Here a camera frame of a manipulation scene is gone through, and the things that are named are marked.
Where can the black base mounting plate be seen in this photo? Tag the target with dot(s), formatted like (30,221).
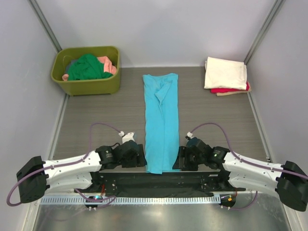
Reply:
(170,184)

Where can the light blue t shirt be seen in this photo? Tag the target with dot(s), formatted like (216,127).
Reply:
(162,122)

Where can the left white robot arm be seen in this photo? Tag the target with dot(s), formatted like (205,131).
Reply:
(37,177)

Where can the right aluminium frame post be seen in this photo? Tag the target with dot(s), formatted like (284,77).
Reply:
(274,11)

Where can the white slotted cable duct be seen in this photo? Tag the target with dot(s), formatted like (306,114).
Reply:
(78,200)

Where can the folded tan t shirt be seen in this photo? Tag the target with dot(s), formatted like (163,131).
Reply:
(248,89)

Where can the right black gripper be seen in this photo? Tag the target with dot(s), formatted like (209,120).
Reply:
(184,151)

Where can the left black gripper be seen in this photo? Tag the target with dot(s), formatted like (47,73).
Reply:
(140,161)

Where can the salmon pink t shirt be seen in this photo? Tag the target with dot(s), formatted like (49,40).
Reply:
(108,65)

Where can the folded red t shirt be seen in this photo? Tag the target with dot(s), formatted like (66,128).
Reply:
(221,90)

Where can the folded cream t shirt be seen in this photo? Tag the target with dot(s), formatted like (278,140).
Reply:
(220,73)

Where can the green t shirt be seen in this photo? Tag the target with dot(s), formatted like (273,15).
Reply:
(86,69)

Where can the olive green plastic bin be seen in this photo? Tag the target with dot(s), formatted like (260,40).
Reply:
(87,87)

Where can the aluminium frame post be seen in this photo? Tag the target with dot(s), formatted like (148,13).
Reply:
(47,28)
(274,11)

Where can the left aluminium frame post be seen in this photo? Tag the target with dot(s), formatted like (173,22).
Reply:
(47,28)

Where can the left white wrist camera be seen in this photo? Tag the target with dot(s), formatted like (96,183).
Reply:
(127,137)

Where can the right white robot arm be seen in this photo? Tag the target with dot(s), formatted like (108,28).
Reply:
(287,182)

